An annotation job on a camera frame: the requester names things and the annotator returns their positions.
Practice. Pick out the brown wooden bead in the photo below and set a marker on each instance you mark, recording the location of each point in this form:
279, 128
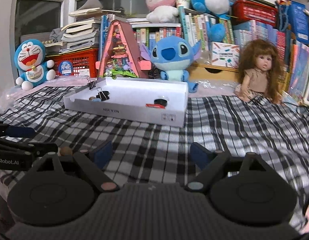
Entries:
65, 150

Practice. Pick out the black round lid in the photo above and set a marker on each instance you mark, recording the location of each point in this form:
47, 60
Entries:
162, 102

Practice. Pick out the black white plaid cloth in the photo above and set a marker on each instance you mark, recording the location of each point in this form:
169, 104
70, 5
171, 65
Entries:
160, 154

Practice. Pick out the wooden drawer box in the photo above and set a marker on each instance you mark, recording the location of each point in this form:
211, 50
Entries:
199, 71

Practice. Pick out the pink bunny plush toy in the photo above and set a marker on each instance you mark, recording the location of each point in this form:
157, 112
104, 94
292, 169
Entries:
162, 11

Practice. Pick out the stack of books on crate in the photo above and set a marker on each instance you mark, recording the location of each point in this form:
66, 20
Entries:
91, 25

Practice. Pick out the blue Stitch plush toy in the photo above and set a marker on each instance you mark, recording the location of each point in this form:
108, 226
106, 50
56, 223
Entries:
172, 56

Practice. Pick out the row of upright books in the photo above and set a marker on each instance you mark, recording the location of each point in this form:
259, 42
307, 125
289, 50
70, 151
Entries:
291, 16

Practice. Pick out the pink triangular diorama toy house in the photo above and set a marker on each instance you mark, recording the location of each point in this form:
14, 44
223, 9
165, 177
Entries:
121, 55

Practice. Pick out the red marker pen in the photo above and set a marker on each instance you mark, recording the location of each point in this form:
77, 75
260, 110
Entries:
158, 106

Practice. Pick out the black binder clip on box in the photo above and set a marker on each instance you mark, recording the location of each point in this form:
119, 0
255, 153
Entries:
91, 82

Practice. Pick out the red plastic crate left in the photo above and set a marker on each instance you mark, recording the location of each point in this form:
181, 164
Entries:
76, 63

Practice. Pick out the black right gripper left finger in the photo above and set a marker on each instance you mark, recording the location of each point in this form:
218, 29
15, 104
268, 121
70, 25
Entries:
91, 164

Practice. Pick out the Doraemon plush toy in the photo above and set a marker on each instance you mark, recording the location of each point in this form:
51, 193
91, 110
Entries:
29, 60

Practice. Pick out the pink glittery cloth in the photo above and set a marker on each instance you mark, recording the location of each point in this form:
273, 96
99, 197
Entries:
61, 81

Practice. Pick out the red plastic basket right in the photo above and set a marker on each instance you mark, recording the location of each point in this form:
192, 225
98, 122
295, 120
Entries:
245, 10

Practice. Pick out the large black binder clip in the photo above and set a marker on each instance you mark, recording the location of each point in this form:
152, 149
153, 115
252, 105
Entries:
103, 95

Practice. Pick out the white patterned stationery box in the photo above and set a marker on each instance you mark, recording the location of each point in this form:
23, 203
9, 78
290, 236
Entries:
225, 54

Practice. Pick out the white cardboard box tray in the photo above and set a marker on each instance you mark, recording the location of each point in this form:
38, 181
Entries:
128, 99

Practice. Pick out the brown haired baby doll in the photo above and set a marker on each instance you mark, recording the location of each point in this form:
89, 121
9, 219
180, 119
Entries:
259, 70

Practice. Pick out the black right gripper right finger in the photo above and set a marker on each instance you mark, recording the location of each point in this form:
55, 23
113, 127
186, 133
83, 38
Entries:
211, 165

